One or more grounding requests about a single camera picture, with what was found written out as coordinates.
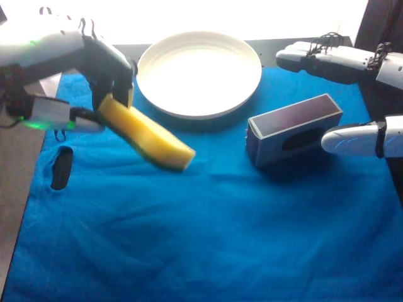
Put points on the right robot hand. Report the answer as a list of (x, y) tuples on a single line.
[(346, 61)]

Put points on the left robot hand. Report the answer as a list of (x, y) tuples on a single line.
[(47, 44)]

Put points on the grey rectangular box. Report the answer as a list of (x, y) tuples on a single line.
[(283, 126)]

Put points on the yellow and green sponge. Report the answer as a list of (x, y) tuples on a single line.
[(148, 135)]

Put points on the white round plate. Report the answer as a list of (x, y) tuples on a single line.
[(198, 75)]

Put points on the dark curtain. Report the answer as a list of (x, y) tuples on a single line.
[(384, 19)]

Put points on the black oval object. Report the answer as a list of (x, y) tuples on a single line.
[(61, 168)]

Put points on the blue table cloth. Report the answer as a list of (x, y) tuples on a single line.
[(204, 226)]

